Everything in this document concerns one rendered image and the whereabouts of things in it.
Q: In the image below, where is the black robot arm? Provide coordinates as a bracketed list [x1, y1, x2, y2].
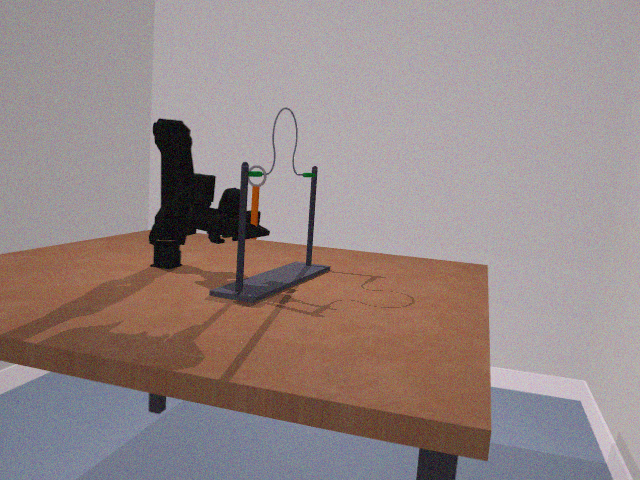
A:
[149, 119, 240, 269]

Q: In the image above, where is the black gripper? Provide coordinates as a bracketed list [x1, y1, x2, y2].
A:
[203, 208, 270, 244]

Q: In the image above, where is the orange handle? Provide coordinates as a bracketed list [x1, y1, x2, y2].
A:
[248, 165, 267, 226]

